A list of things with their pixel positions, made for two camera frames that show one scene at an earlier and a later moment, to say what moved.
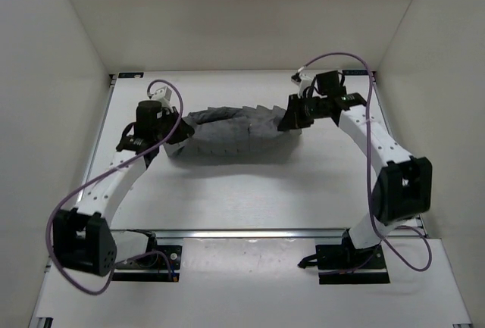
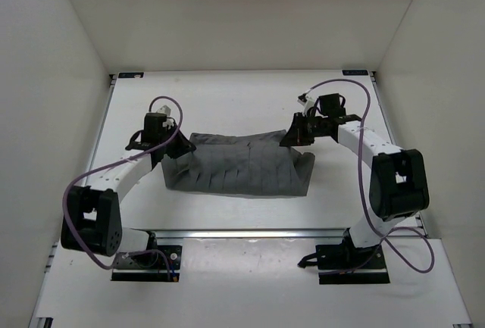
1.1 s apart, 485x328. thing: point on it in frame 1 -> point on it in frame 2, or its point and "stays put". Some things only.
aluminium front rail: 249,233 stays put
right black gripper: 292,119 -> 297,135
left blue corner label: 131,75 stays put
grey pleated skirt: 223,131 -> 257,164
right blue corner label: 355,73 stays put
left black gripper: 184,131 -> 183,147
